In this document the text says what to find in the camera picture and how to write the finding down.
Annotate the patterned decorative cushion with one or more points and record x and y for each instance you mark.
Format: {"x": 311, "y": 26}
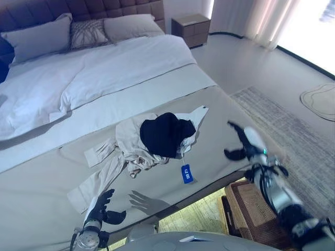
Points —
{"x": 87, "y": 34}

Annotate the brown nightstand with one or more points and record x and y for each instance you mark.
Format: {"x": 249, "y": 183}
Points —
{"x": 190, "y": 28}

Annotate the woven wicker basket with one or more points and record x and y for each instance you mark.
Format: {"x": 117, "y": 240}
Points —
{"x": 248, "y": 211}

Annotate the white garment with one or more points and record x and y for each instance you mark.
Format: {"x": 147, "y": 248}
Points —
{"x": 195, "y": 123}

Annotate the large grey pillow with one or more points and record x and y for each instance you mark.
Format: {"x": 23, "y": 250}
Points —
{"x": 39, "y": 39}

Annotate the grey patterned rug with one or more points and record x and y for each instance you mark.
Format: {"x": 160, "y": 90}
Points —
{"x": 290, "y": 141}

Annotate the beige garment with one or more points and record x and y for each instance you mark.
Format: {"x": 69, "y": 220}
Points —
{"x": 123, "y": 157}

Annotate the black garment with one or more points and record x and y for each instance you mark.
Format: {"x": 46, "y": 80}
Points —
{"x": 165, "y": 136}

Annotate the beige irregular floor mat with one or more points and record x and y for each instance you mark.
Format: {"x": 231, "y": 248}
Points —
{"x": 319, "y": 100}

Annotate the blue price tag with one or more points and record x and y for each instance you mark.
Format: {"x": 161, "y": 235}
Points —
{"x": 188, "y": 172}

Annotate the white duvet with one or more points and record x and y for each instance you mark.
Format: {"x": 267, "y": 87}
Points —
{"x": 86, "y": 75}

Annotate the robot right silver arm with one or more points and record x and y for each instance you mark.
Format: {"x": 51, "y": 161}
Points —
{"x": 282, "y": 193}

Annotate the brown padded headboard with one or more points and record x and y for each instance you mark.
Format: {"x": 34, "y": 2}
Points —
{"x": 78, "y": 10}

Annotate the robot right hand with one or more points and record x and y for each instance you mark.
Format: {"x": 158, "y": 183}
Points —
{"x": 244, "y": 146}

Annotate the bed with beige cover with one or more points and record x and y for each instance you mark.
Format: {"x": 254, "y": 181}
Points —
{"x": 78, "y": 146}

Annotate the white curtain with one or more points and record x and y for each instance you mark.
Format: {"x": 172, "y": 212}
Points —
{"x": 254, "y": 21}

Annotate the robot left silver arm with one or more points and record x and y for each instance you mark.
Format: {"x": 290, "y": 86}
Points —
{"x": 89, "y": 236}

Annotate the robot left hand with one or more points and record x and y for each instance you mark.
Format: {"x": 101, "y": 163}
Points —
{"x": 103, "y": 206}

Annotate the robot grey torso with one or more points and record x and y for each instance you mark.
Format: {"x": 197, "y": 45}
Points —
{"x": 183, "y": 239}

